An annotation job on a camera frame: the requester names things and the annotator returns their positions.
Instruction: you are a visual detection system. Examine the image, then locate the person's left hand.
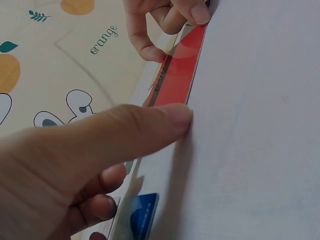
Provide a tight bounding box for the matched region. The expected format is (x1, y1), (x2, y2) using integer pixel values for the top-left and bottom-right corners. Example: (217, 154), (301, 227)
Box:
(0, 102), (194, 240)

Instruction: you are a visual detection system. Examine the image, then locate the red card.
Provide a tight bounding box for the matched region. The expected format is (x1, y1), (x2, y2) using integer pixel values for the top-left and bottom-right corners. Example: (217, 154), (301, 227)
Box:
(141, 22), (209, 109)

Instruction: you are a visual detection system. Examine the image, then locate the blue card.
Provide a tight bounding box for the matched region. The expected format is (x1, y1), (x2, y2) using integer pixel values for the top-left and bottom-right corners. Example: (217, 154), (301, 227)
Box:
(115, 192), (160, 240)

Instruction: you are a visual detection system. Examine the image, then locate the person's right hand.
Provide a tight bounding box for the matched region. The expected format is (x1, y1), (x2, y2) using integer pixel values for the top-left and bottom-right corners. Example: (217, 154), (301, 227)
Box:
(125, 0), (212, 63)

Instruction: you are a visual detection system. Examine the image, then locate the white card with dark spot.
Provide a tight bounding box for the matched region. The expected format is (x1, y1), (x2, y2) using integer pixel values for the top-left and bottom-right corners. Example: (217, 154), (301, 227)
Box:
(70, 216), (116, 240)

